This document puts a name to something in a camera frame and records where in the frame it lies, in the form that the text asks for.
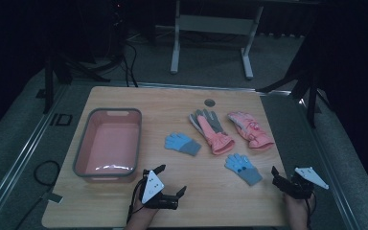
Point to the pink glove with gray palm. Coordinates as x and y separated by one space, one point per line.
212 134

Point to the round gray table grommet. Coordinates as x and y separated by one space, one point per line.
209 103

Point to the metal floor rail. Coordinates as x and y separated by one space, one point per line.
19 169
329 166

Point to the gray tape piece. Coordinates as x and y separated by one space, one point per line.
55 197

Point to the blue and gray knit glove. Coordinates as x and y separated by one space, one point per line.
182 143

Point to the white metal desk frame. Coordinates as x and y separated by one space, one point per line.
215 24

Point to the black tripod stand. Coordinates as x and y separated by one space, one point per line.
64 73
306 83

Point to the pink basin with gray rim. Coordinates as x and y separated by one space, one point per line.
108 147

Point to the blue glove with dark dots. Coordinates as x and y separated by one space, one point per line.
242 167

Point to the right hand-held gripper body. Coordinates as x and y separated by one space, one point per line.
302 187

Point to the person's left hand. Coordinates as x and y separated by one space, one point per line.
142 212

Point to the person's right hand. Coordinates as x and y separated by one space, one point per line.
295 207

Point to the pink padded glove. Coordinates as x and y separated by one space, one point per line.
250 129

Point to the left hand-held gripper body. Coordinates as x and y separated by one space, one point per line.
152 187

